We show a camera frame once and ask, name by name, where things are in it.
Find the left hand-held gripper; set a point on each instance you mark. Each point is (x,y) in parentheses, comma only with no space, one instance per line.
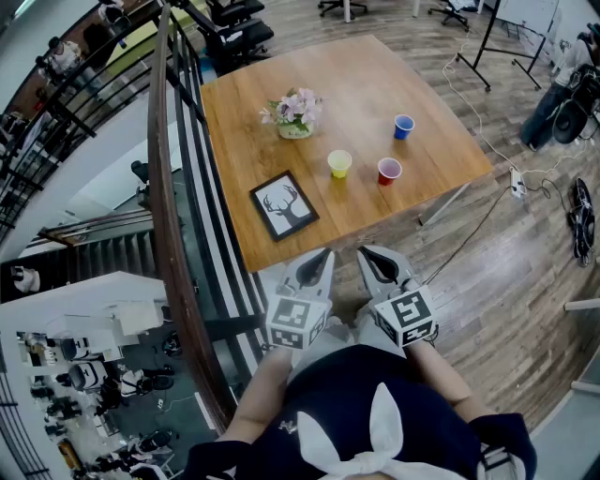
(293,314)

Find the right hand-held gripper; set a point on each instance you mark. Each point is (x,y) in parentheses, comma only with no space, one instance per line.
(405,311)

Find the red plastic cup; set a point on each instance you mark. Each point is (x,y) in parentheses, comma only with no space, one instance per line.
(389,171)

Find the yellow plastic cup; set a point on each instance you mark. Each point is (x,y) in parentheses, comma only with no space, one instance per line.
(339,163)

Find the blue plastic cup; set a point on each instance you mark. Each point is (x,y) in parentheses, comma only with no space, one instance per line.
(403,126)

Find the person's right forearm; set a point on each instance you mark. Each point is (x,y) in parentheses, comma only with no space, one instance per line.
(440,375)

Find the person's left forearm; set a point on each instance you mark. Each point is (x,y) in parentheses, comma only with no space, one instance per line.
(262,398)

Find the person's grey shorts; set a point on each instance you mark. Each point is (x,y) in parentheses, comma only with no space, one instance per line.
(375,330)

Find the black framed deer picture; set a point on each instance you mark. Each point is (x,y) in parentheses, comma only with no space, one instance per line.
(283,206)

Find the black metal railing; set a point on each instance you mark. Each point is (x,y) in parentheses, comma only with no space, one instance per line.
(229,325)

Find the white metal table leg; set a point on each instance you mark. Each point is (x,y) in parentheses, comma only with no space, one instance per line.
(443,205)

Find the person's navy shirt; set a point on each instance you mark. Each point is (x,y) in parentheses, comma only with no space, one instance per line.
(347,394)

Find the person's white bow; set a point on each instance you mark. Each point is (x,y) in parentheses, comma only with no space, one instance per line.
(386,422)

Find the white power strip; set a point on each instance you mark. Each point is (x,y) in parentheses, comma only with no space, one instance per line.
(516,183)

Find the white pot of pink flowers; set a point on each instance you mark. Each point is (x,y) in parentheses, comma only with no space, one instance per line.
(295,115)

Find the brown wooden handrail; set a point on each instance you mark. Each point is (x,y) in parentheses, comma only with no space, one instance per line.
(161,187)

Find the white panel edge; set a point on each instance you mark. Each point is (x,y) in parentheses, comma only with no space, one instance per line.
(583,305)

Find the black office chair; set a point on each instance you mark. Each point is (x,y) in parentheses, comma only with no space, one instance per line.
(234,37)
(452,14)
(342,5)

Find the whiteboard on black stand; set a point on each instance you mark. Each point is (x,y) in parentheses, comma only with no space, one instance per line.
(487,28)

